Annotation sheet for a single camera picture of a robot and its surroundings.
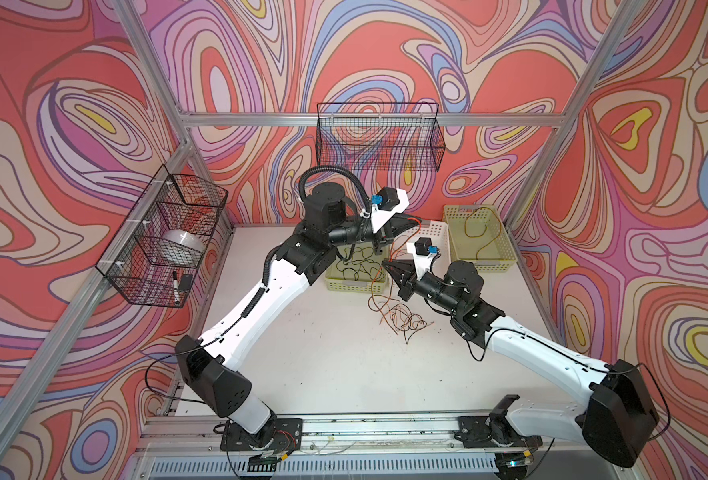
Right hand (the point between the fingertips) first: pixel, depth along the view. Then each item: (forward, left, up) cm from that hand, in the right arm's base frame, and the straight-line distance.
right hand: (385, 267), depth 72 cm
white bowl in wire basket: (+7, +50, +5) cm, 51 cm away
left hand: (-1, -6, +18) cm, 18 cm away
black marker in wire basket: (-3, +51, -2) cm, 52 cm away
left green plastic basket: (+15, +15, -26) cm, 33 cm away
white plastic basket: (+35, -24, -25) cm, 49 cm away
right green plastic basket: (+36, -41, -28) cm, 61 cm away
